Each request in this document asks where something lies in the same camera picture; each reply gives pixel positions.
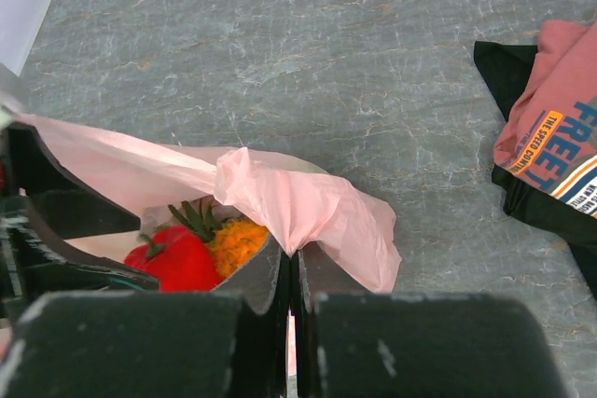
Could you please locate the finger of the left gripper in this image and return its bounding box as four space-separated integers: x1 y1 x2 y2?
8 122 140 240
18 195 158 295

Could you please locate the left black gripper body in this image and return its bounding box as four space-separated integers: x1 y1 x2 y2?
1 108 27 314

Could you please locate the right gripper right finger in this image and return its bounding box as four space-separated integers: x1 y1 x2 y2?
291 243 567 397

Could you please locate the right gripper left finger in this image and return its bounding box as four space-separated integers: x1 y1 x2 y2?
1 240 290 397

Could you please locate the red apple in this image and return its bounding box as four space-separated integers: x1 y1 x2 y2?
124 226 223 292

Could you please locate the pineapple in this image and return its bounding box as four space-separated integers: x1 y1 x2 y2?
168 197 270 280

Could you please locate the pink plastic bag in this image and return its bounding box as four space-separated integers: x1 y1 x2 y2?
1 112 401 293

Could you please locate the red printed t-shirt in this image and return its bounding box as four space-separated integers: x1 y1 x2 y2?
493 21 596 216

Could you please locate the black cloth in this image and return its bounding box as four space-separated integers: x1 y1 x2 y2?
473 41 596 295

